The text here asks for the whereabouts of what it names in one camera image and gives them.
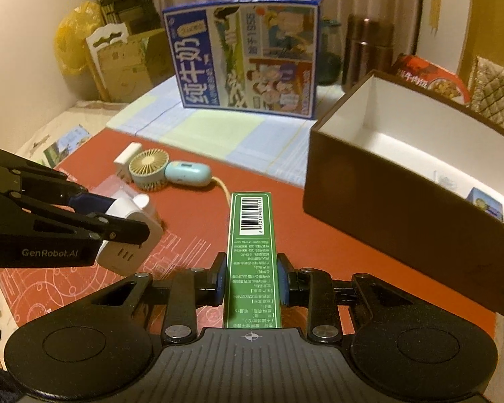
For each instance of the dark glass jar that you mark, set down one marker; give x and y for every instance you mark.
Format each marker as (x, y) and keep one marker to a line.
(329, 63)

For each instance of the brown cardboard storage box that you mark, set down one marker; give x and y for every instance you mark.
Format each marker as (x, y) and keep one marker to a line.
(382, 226)

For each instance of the yellow plastic bag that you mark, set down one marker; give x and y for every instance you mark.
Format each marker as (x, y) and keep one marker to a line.
(75, 42)

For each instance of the black folding rack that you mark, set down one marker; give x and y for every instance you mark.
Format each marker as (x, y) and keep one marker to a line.
(122, 0)

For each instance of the white power adapter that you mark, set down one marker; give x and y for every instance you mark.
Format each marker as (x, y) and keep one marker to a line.
(126, 257)

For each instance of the printed white bedsheet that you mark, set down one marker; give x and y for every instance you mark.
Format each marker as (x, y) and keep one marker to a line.
(54, 138)

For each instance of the blue checked tablecloth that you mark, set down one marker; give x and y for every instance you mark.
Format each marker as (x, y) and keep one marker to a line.
(193, 130)

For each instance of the white cube charger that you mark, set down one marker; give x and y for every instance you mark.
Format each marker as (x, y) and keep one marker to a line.
(124, 163)

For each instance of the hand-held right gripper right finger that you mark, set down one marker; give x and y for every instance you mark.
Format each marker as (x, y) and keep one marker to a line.
(283, 279)

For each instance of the red printed cardboard sheet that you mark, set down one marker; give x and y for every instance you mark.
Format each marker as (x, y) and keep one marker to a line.
(269, 180)

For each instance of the brown metal thermos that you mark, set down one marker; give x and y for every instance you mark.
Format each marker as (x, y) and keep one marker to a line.
(367, 54)

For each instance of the clear plastic box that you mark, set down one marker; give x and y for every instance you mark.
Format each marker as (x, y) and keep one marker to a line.
(109, 184)

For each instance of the chair with quilted cover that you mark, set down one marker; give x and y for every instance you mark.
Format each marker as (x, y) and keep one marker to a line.
(495, 92)

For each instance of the blue illustrated milk carton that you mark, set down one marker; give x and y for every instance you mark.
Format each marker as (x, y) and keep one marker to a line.
(243, 58)

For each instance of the green carton box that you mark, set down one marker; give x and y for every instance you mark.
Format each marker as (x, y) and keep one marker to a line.
(252, 260)

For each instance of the red instant noodle bowl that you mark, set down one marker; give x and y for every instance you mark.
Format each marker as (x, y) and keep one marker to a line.
(437, 77)

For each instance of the teal handheld fan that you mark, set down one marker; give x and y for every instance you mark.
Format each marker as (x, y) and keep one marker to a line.
(185, 174)

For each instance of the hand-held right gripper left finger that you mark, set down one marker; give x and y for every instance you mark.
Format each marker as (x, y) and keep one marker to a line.
(221, 279)

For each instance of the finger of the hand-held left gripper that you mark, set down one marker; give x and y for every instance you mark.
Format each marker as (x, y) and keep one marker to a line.
(109, 229)
(92, 202)

